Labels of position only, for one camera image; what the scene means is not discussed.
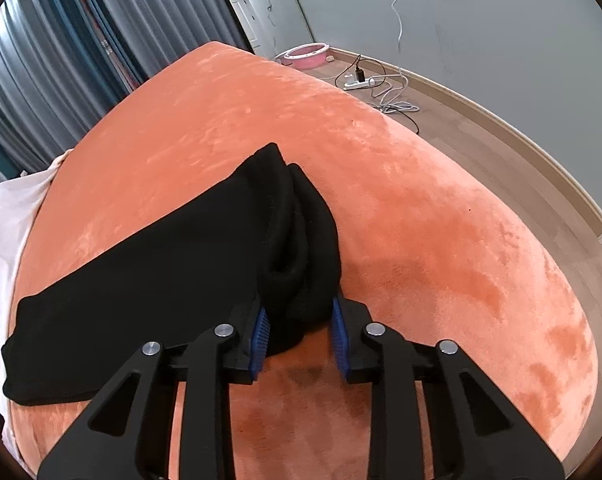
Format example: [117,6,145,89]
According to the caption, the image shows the black pants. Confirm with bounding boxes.
[2,143,341,405]

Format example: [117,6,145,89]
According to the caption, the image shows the orange velvet bed cover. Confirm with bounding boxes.
[16,44,598,457]

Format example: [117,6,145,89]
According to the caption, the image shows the white pillow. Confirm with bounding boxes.
[0,148,75,411]

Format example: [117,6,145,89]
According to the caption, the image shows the white power strip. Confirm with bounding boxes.
[343,77,385,91]

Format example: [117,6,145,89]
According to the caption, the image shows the grey blue curtains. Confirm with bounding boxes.
[0,0,250,172]

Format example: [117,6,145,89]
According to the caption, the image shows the pink round basin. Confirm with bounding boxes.
[275,42,330,70]

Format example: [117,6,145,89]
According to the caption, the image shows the white door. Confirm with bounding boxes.
[231,0,261,53]

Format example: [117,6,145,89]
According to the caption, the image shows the white cable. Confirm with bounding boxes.
[365,0,423,116]

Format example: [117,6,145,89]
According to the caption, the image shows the black cable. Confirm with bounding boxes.
[333,53,422,136]

